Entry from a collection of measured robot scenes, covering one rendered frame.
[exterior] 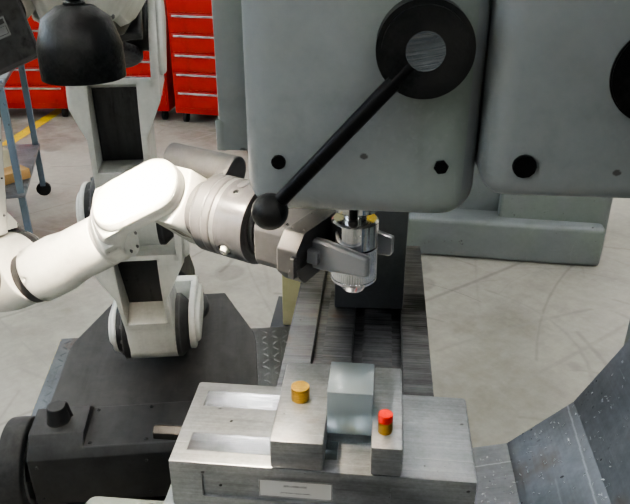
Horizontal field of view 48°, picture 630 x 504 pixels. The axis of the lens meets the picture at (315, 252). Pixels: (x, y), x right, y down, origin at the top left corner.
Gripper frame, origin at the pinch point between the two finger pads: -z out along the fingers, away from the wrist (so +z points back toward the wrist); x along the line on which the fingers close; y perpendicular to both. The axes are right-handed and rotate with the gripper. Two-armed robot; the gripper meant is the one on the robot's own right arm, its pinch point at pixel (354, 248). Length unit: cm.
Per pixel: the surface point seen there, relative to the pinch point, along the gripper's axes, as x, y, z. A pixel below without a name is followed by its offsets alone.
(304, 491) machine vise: -5.8, 29.3, 2.3
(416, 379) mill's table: 24.7, 32.8, 1.1
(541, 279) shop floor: 238, 124, 23
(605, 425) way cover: 20.3, 26.6, -25.5
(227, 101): -6.8, -15.2, 9.9
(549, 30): -5.2, -23.6, -17.0
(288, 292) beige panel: 143, 106, 99
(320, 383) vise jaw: 4.0, 21.8, 5.9
